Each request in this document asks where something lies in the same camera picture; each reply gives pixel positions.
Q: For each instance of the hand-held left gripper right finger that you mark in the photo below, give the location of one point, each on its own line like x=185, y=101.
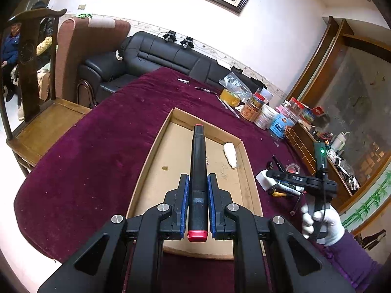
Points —
x=212, y=207

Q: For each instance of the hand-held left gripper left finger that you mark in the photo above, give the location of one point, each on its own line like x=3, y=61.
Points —
x=182, y=207

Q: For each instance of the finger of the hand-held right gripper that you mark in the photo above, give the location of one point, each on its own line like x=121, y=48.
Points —
x=287, y=178

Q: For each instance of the black marker with red caps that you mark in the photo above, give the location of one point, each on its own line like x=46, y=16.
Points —
x=198, y=171

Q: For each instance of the shallow cardboard tray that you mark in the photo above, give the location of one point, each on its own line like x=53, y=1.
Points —
x=174, y=149

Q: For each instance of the person's right forearm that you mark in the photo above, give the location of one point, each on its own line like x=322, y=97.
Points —
x=351, y=259

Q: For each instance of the person's right hand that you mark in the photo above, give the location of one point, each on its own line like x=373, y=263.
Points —
x=331, y=226

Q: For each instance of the wooden side cabinet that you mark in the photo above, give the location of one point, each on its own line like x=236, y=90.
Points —
x=302, y=140

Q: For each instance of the blue label jar pink lid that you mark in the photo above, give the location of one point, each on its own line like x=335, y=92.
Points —
x=281, y=125

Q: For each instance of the small white plastic bottle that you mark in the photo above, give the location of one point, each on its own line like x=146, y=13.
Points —
x=229, y=154

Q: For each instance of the white plastic jar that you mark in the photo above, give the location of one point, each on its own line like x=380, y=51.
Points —
x=265, y=117

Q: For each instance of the clear jar with red lid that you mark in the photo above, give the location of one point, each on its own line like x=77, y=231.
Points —
x=297, y=106

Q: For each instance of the small red box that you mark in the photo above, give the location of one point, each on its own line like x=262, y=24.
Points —
x=318, y=111

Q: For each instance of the orange jar with red lid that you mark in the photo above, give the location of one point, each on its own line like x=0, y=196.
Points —
x=250, y=110

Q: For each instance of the thin white stick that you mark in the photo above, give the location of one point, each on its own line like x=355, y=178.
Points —
x=227, y=106

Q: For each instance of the clear plastic bag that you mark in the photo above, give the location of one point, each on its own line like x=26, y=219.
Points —
x=235, y=82

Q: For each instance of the black pen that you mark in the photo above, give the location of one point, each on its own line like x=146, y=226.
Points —
x=203, y=89

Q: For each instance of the small silver clip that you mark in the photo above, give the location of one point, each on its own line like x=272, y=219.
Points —
x=183, y=81

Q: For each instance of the wooden sideboard with clutter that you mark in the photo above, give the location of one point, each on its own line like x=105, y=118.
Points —
x=336, y=45

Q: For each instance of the black leather sofa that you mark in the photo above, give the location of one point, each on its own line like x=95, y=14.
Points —
x=158, y=52

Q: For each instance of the dark wooden chair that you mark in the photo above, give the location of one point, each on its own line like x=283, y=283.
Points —
x=39, y=131

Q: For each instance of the black device on sofa back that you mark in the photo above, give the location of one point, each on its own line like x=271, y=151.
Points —
x=187, y=42
x=169, y=36

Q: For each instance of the brown upholstered armchair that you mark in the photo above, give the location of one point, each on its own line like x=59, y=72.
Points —
x=79, y=42

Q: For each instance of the bamboo wall poster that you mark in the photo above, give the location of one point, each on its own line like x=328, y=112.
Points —
x=369, y=204

